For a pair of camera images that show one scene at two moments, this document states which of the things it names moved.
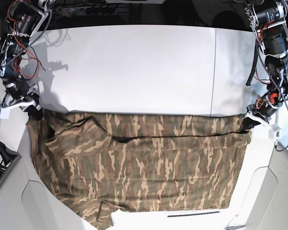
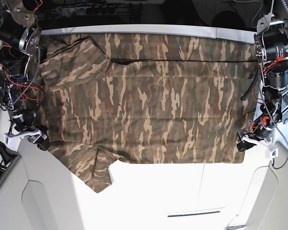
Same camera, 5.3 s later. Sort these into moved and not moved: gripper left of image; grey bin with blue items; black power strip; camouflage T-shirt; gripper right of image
Moved: gripper left of image; gripper right of image; camouflage T-shirt
Not moved: grey bin with blue items; black power strip
